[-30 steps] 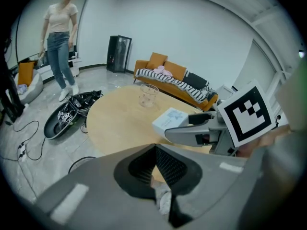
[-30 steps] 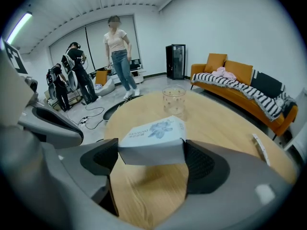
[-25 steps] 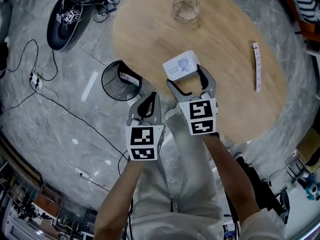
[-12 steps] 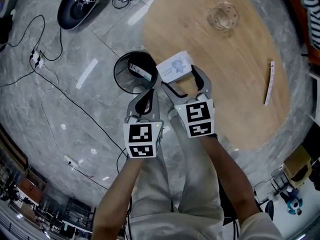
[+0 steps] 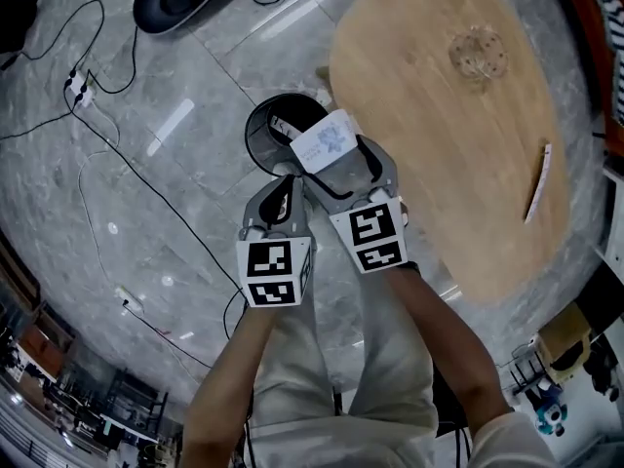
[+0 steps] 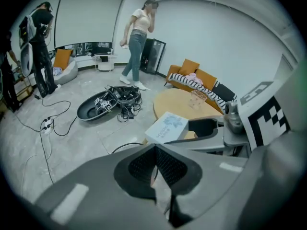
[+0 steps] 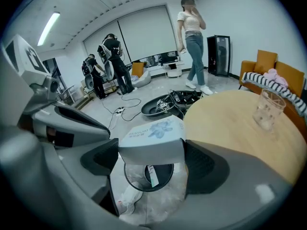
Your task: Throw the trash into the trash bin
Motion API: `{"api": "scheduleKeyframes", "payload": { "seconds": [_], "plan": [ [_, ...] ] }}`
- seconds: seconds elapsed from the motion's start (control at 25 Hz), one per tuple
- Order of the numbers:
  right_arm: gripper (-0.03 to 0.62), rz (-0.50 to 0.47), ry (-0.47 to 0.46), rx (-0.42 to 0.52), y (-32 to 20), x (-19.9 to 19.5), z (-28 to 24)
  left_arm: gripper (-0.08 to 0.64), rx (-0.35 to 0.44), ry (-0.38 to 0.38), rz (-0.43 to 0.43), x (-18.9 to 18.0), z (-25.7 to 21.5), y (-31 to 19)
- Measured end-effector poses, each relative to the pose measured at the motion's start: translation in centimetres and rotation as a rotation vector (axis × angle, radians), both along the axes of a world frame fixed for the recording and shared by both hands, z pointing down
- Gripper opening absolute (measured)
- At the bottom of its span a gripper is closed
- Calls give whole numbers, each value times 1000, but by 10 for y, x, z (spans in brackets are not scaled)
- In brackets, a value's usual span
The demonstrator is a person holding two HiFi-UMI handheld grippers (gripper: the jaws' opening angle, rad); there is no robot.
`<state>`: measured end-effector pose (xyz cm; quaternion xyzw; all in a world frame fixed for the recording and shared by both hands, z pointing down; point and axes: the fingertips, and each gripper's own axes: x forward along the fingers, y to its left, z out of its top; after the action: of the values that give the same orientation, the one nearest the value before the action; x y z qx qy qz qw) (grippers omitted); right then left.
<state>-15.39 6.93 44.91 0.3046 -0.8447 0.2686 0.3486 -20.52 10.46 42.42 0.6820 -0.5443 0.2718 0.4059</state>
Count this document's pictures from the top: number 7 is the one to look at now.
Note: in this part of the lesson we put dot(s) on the orange sofa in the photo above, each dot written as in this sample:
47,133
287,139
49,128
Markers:
247,67

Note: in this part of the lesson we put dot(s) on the black white striped blanket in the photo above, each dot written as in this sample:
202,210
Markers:
259,80

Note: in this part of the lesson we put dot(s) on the person's left white shoe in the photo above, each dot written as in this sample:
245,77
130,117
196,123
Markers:
130,198

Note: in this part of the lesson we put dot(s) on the orange cushion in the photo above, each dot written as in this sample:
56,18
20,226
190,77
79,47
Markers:
292,78
137,69
265,61

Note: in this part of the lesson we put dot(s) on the ceiling tube light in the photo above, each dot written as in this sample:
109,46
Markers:
49,27

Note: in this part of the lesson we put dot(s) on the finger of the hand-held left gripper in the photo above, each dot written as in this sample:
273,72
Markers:
91,133
72,112

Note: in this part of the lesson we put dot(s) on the white power strip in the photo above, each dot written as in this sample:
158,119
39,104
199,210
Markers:
119,111

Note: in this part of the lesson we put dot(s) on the pink garment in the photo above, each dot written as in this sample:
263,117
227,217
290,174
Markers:
275,78

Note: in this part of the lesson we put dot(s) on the white low cabinet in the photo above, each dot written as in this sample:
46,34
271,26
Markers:
156,67

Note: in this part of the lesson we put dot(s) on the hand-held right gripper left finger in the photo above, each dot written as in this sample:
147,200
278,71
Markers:
72,157

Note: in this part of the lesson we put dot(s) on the white roller blind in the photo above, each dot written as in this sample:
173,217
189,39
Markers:
146,32
92,44

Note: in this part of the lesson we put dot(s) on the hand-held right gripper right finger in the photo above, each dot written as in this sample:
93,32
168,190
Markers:
244,176

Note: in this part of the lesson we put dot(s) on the black glass-door cabinet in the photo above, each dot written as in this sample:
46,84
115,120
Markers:
218,56

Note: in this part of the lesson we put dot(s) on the wooden coffee table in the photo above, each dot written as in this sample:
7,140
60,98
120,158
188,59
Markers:
227,128

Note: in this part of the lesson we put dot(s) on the white box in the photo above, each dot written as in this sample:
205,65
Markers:
153,150

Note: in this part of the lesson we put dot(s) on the black mesh waste bin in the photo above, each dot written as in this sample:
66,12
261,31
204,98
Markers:
134,176

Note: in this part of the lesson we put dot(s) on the white round side table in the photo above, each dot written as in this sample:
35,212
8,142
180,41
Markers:
175,73

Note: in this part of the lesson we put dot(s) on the clear glass cup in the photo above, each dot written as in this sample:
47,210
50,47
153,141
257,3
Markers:
268,111

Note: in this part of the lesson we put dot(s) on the grey white beanbag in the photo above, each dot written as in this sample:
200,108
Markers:
144,79

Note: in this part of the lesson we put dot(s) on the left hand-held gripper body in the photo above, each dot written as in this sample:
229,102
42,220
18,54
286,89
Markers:
26,56

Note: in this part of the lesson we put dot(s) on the left hand-held gripper camera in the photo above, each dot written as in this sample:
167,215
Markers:
51,86

